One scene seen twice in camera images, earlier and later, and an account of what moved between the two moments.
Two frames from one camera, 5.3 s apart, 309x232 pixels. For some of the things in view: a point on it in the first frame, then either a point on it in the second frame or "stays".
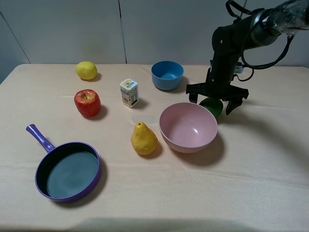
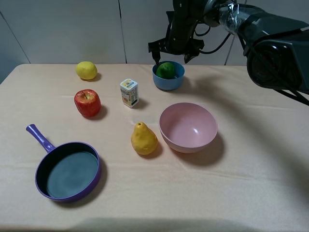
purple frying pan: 68,172 stays
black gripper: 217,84 -> 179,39
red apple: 88,102 stays
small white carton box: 130,92 stays
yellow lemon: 86,70 stays
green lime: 214,105 -> 165,70
